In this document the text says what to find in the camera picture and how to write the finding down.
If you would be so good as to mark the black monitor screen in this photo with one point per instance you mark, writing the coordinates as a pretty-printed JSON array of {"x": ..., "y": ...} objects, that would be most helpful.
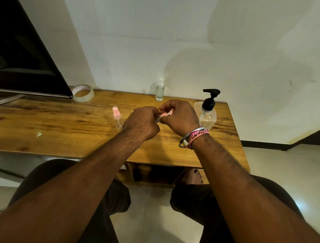
[{"x": 27, "y": 55}]

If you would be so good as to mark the silver monitor stand base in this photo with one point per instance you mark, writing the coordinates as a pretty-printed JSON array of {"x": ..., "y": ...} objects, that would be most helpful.
[{"x": 8, "y": 98}]

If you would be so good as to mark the person's left hand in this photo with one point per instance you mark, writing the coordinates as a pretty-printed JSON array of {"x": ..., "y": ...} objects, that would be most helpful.
[{"x": 140, "y": 124}]

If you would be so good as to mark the pink thread wristband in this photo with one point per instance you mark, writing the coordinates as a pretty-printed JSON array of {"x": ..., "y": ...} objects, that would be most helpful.
[{"x": 197, "y": 134}]

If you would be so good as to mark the person's right thumb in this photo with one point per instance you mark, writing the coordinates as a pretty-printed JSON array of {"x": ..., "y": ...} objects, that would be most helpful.
[{"x": 165, "y": 120}]

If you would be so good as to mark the person's left forearm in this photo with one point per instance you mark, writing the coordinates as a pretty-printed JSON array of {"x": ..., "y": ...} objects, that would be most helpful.
[{"x": 67, "y": 190}]

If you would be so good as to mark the person's dark shorts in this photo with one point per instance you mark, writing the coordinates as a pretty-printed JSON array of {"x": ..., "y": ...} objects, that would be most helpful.
[{"x": 105, "y": 200}]

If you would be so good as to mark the clear black pump dispenser bottle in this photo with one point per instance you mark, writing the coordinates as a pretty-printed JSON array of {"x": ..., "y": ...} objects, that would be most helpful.
[{"x": 208, "y": 112}]

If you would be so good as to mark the silver metal bangle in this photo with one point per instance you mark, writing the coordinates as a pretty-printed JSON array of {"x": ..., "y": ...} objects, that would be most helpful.
[{"x": 186, "y": 137}]

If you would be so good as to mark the person's bare foot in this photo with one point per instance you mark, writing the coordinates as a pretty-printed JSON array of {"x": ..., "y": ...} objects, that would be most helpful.
[{"x": 191, "y": 176}]

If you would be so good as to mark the person's right hand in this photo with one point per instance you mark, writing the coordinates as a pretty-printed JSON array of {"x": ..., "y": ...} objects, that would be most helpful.
[{"x": 183, "y": 117}]

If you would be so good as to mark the person's left fingers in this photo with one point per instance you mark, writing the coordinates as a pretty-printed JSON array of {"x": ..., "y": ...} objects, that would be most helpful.
[{"x": 155, "y": 112}]

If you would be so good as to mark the wooden table underframe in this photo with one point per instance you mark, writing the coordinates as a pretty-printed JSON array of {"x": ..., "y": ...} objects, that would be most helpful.
[{"x": 152, "y": 175}]

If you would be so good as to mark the clear adhesive tape roll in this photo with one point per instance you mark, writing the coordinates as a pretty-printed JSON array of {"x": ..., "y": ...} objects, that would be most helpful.
[{"x": 83, "y": 96}]

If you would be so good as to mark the person's right forearm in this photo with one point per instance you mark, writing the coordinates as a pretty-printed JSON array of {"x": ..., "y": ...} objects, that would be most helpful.
[{"x": 245, "y": 195}]

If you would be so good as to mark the clear white-capped spray bottle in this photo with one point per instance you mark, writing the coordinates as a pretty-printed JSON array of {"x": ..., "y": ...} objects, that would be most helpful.
[{"x": 160, "y": 91}]

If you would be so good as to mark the small pink-capped spray bottle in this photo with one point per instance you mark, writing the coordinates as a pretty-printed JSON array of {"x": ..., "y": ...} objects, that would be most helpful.
[
  {"x": 117, "y": 120},
  {"x": 165, "y": 115}
]

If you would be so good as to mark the black skirting board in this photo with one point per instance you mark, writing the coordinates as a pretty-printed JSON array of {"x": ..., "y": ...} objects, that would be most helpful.
[{"x": 265, "y": 145}]

